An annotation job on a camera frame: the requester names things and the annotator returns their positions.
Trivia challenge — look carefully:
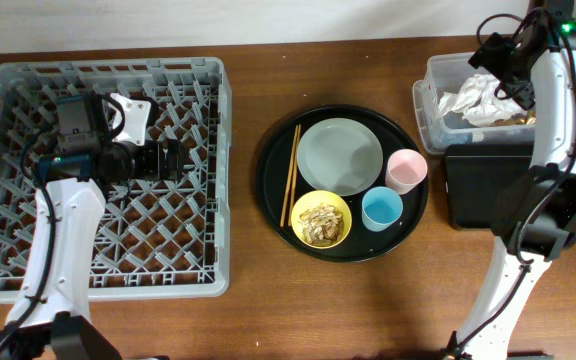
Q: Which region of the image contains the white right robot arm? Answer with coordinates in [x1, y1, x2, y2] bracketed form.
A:
[439, 1, 576, 359]

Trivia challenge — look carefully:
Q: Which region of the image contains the pink cup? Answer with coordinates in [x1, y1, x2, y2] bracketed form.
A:
[385, 149, 428, 195]

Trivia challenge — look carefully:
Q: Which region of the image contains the yellow bowl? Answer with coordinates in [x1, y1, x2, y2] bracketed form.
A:
[291, 190, 353, 249]

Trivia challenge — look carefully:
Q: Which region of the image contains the black rectangular tray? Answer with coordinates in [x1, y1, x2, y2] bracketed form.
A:
[443, 143, 576, 231]

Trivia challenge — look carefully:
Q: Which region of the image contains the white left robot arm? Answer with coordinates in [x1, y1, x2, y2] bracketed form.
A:
[0, 139, 188, 359]

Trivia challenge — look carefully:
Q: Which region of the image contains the crumpled white tissue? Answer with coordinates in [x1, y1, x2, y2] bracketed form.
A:
[437, 74, 527, 127]

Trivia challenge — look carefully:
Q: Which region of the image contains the grey-green plate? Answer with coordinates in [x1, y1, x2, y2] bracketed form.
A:
[297, 118, 383, 197]

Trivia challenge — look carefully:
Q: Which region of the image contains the grey dishwasher rack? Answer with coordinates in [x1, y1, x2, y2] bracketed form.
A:
[0, 57, 232, 305]

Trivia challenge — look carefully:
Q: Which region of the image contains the clear plastic bin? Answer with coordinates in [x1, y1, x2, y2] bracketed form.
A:
[413, 53, 552, 154]

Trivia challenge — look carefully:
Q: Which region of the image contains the blue cup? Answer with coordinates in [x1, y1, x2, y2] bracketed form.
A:
[361, 186, 404, 232]

